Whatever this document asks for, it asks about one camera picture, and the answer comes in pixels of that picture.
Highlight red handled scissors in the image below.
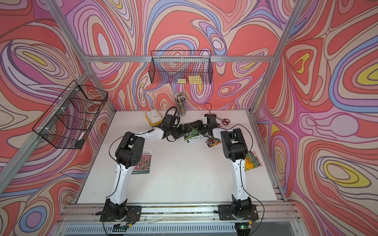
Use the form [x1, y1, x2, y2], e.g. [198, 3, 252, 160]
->
[217, 117, 230, 125]

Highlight black wire basket back wall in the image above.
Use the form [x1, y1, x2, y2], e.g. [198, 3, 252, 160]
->
[148, 50, 213, 84]

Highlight small yellow sticky notes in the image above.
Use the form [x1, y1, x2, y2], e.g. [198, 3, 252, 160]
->
[177, 79, 188, 84]

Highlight green gourd seed packet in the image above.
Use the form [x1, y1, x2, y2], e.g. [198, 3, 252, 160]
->
[184, 135, 201, 144]

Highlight yellow sticky notes pad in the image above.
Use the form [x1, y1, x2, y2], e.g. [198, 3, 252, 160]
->
[188, 75, 203, 85]

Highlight black wire basket wall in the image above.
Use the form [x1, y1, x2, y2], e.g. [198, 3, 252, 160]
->
[148, 50, 213, 84]
[32, 81, 108, 149]

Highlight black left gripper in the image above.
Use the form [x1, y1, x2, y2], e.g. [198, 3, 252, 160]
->
[169, 123, 193, 140]

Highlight striped pencil cup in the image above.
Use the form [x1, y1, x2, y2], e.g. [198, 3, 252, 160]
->
[174, 92, 187, 117]

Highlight yellow sunflower seed packet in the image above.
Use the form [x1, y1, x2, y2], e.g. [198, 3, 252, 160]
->
[245, 151, 262, 172]

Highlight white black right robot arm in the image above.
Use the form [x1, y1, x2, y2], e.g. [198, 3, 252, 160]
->
[182, 114, 259, 222]

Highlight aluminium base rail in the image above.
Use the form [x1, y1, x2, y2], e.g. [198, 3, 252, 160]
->
[53, 202, 308, 236]

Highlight aluminium frame post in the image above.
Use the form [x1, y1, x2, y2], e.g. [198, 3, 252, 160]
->
[44, 0, 116, 113]

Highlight black wire basket left wall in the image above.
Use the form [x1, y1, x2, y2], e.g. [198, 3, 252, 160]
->
[32, 81, 108, 149]

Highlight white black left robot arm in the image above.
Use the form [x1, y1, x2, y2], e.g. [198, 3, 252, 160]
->
[96, 115, 192, 223]

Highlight mixed colour flower seed packet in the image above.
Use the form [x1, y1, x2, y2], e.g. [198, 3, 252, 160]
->
[205, 137, 221, 148]

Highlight pink flower field seed packet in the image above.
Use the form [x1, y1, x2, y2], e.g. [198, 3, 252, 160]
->
[132, 149, 152, 175]

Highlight yellow square alarm clock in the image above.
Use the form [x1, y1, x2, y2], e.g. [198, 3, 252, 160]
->
[145, 109, 163, 127]

